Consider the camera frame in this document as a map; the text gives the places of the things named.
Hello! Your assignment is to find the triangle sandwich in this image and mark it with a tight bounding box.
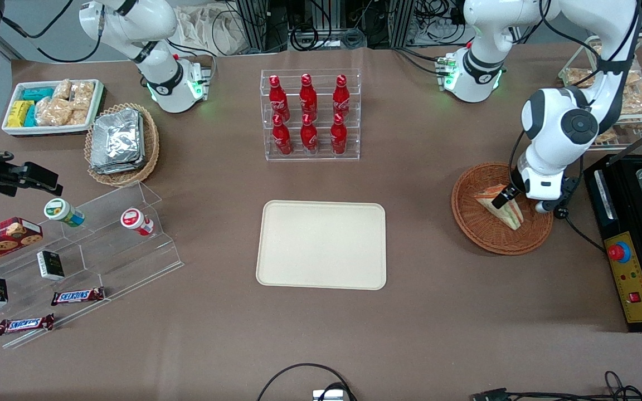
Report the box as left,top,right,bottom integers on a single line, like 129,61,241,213
474,184,524,231

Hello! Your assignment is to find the brown round wicker basket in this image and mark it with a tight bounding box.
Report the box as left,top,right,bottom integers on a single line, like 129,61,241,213
451,162,554,256

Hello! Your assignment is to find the white rectangular snack tray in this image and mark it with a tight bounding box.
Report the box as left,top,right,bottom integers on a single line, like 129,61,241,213
2,79,105,137

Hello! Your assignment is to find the light tan wicker basket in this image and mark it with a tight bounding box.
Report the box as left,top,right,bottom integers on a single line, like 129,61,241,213
84,102,160,187

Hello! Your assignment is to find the cream rectangular tray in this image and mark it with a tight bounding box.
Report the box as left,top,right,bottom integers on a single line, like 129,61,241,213
256,200,387,291

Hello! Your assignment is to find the green lidded cup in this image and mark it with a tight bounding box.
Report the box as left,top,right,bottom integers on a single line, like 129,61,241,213
43,198,85,228

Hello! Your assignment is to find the yellow snack pack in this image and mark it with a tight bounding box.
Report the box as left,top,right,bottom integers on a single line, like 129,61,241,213
7,100,35,128

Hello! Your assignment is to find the silver foil pouch stack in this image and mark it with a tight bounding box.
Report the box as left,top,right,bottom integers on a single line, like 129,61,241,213
90,108,145,175

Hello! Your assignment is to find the red lidded cup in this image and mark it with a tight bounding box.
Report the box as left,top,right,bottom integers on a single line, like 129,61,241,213
120,208,155,237

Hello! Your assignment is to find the red emergency stop button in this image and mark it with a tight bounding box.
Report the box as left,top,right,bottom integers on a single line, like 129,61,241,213
607,241,632,263

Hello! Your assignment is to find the Snickers chocolate bar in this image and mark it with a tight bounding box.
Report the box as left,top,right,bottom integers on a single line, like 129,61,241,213
51,287,105,306
0,314,55,336

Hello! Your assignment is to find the clear acrylic stepped shelf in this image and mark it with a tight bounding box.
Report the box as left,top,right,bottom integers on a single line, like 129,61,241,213
0,180,184,350

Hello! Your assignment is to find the black sealing machine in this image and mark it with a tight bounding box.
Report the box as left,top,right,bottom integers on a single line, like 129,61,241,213
583,114,642,333

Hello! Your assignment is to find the clear acrylic bottle rack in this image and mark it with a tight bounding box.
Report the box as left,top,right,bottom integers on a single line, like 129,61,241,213
260,69,361,162

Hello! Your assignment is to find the red cola bottle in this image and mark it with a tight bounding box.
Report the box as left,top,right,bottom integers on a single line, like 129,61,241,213
300,113,319,155
330,113,348,156
269,75,290,122
272,114,293,156
333,74,351,119
299,73,318,120

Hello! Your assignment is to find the beige cloth bag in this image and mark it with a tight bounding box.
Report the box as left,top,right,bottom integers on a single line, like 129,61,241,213
176,6,246,56

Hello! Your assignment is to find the black power cable with plug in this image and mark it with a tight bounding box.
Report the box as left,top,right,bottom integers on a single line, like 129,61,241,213
554,205,606,252

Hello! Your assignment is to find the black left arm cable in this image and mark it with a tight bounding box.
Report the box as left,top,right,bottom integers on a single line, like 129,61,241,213
510,0,642,219

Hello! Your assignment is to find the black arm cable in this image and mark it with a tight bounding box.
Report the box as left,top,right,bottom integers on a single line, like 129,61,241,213
510,0,642,219
0,0,104,63

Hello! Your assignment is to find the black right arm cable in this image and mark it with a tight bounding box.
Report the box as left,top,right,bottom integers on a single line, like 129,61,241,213
0,0,104,63

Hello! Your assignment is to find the white wire rack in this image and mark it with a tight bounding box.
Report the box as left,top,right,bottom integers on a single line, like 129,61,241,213
558,33,642,152

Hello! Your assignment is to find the black cable with connector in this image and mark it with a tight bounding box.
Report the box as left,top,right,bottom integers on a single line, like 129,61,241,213
471,370,642,401

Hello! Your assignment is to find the aluminium frame post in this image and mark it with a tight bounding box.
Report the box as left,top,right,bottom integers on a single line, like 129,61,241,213
391,0,416,48
236,0,269,53

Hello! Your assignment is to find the black cable bundle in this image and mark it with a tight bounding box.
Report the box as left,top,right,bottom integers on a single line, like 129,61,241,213
288,19,367,52

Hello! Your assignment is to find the black looped cable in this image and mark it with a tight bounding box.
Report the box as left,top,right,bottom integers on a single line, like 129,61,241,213
257,363,358,401

